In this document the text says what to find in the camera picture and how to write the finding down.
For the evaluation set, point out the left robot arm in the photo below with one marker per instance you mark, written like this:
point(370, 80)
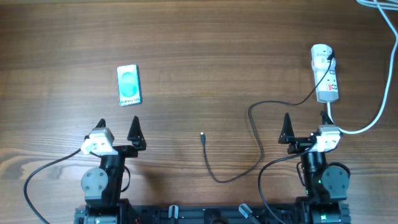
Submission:
point(102, 186)

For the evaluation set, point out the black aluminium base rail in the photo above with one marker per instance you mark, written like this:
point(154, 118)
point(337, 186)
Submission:
point(279, 213)

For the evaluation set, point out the Galaxy S25 smartphone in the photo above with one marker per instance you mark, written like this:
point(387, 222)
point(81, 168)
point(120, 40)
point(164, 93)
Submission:
point(129, 86)

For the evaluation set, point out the white power strip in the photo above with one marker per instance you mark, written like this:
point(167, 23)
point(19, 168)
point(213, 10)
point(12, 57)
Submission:
point(325, 81)

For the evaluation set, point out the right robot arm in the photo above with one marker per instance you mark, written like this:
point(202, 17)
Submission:
point(326, 183)

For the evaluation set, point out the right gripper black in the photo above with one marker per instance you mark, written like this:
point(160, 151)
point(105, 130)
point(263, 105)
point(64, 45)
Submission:
point(288, 137)

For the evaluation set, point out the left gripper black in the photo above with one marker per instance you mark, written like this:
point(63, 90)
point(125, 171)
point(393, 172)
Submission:
point(135, 137)

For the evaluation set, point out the white USB charger plug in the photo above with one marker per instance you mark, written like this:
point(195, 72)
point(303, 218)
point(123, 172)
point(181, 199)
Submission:
point(322, 63)

